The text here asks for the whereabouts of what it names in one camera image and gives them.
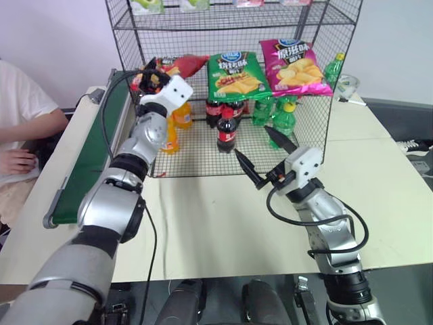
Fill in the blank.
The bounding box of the black wire mesh rack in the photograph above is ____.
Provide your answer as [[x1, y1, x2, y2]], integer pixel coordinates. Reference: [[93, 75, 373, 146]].
[[104, 0, 365, 179]]

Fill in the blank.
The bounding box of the dark rounded shape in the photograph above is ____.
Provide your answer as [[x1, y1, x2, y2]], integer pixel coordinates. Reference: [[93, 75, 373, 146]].
[[240, 279, 294, 325], [154, 279, 208, 325]]

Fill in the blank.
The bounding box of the person's bare hand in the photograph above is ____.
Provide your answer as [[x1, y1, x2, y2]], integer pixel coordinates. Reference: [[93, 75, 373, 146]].
[[0, 148, 41, 177]]

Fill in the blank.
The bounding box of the black box with connector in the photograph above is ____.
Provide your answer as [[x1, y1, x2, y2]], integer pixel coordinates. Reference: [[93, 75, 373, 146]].
[[104, 303, 130, 325]]

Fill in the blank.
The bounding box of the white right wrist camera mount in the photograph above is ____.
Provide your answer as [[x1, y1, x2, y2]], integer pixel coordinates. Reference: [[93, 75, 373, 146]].
[[283, 146, 323, 186]]

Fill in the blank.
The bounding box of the black and white sneaker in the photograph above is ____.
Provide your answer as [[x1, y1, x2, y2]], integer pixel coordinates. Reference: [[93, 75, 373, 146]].
[[395, 139, 432, 154]]

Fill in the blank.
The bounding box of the orange soda bottle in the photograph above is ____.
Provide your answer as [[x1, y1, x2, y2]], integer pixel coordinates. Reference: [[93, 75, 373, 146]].
[[173, 101, 195, 131], [158, 113, 182, 156]]

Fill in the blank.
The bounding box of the green snack pack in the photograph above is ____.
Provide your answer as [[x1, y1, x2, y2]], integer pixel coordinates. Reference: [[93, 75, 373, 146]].
[[179, 0, 211, 11], [130, 0, 167, 16]]

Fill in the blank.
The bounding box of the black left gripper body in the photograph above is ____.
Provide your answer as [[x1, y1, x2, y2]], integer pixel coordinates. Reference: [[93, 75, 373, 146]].
[[137, 67, 170, 96]]

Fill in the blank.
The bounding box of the green soda bottle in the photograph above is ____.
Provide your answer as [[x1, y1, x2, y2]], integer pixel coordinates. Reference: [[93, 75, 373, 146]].
[[252, 97, 276, 128], [323, 52, 346, 90], [269, 96, 300, 150]]

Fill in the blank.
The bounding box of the clear plastic cup with label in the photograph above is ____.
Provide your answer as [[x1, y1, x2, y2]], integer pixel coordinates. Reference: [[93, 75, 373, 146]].
[[336, 74, 361, 100]]

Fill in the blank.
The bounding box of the red chips bag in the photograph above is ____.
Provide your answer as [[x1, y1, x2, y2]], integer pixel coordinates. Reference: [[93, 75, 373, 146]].
[[131, 53, 211, 93]]

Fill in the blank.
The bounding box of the magenta chips bag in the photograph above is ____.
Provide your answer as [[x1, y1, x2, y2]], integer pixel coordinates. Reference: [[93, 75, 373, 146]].
[[258, 38, 334, 98]]

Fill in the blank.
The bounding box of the green chips bag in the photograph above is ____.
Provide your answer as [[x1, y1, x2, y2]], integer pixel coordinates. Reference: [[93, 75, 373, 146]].
[[206, 50, 273, 102]]

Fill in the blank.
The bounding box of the black metal bracket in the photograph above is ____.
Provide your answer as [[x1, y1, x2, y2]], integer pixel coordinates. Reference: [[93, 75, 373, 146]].
[[293, 276, 317, 325]]

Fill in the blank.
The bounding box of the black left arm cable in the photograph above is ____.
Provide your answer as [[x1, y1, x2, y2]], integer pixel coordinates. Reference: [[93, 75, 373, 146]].
[[100, 69, 158, 325]]

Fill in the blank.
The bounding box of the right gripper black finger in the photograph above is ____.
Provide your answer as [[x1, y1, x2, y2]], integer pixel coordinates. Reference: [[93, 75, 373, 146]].
[[264, 125, 299, 155], [234, 148, 265, 190]]

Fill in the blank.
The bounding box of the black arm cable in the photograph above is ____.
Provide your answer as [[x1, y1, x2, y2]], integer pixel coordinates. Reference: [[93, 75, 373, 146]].
[[265, 158, 370, 260], [100, 69, 158, 325]]

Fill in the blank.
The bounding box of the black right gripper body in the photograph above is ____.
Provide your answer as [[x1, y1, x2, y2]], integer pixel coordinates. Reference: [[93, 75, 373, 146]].
[[256, 161, 296, 196]]

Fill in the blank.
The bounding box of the white marker pen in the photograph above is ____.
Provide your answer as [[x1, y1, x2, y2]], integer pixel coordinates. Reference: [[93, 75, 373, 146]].
[[337, 97, 367, 107]]

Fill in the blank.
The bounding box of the green conveyor belt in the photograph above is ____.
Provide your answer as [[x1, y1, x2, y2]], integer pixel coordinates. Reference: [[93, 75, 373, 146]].
[[42, 68, 137, 230]]

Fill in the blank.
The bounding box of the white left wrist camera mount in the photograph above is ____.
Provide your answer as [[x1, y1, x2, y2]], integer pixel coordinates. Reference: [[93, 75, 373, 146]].
[[139, 74, 194, 118]]

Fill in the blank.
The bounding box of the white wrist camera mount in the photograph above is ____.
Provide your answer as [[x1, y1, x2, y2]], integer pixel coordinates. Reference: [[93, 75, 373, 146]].
[[283, 146, 323, 186], [139, 74, 194, 118]]

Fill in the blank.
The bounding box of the cola bottle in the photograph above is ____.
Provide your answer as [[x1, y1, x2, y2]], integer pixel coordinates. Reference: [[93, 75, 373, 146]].
[[205, 97, 224, 129], [225, 100, 248, 128], [215, 108, 238, 154]]

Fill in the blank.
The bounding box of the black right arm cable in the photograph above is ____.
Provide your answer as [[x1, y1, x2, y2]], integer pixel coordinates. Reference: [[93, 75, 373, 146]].
[[265, 158, 370, 260]]

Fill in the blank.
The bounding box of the person in white shirt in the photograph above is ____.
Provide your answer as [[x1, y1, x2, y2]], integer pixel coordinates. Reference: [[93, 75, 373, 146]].
[[0, 58, 70, 231]]

